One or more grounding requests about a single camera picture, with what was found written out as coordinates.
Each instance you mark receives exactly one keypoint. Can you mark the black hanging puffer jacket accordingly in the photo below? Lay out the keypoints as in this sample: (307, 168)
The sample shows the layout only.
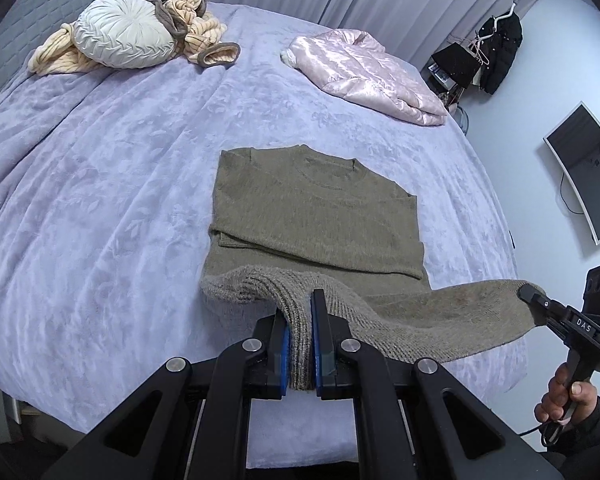
(502, 52)

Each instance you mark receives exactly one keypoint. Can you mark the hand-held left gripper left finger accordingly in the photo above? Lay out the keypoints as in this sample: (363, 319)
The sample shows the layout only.
(280, 360)

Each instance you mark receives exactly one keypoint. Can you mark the person's right hand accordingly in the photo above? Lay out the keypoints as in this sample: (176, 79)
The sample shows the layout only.
(560, 400)

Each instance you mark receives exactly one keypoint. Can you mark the pink satin padded jacket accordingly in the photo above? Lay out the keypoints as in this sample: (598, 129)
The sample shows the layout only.
(365, 72)

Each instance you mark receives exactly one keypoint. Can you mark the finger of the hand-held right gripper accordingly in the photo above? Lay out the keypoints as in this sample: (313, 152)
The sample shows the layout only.
(555, 312)

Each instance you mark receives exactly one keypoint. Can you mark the person's right forearm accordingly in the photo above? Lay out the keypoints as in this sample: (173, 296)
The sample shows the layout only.
(590, 440)

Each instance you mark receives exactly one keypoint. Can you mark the curved white-framed monitor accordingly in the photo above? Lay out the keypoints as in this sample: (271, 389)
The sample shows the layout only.
(587, 170)

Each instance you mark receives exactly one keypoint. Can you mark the peach and brown knit garment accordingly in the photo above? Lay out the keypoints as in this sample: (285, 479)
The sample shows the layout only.
(200, 30)

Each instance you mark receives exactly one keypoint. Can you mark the lavender plush bed blanket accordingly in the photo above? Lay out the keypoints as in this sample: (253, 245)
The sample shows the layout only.
(115, 185)

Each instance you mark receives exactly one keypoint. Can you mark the white round pleated cushion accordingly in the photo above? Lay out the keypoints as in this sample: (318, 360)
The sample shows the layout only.
(125, 32)

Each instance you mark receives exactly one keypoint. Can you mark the black hanging garment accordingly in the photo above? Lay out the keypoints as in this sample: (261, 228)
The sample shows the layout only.
(457, 62)

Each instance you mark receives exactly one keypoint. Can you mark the olive green knit sweater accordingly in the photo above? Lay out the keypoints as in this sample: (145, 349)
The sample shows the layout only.
(320, 220)

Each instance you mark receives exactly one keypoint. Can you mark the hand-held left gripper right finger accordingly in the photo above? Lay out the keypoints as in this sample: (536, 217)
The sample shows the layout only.
(322, 355)

